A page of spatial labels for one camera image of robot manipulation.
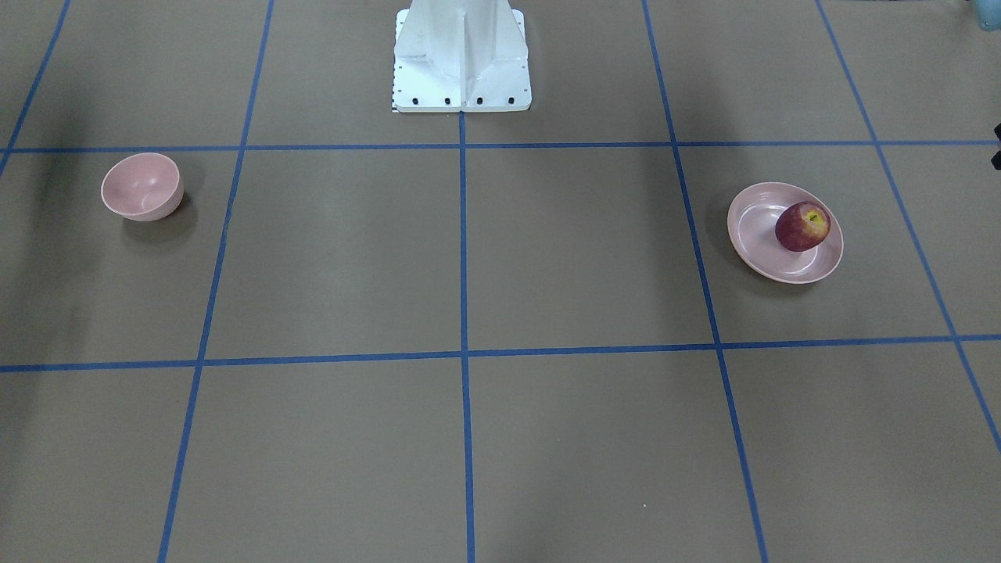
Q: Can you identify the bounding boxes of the pink bowl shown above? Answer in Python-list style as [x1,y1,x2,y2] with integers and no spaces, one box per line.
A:
[100,152,185,222]

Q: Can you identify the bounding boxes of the pink plate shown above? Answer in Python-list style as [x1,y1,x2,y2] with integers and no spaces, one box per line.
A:
[728,181,844,285]

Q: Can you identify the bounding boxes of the brown paper table cover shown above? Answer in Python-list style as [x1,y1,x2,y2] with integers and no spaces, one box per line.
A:
[2,1,999,562]

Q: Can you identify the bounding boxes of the red apple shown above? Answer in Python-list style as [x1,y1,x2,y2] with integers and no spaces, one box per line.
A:
[773,202,832,253]

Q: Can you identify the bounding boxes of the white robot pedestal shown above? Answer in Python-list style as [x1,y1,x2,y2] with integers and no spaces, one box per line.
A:
[391,1,533,113]

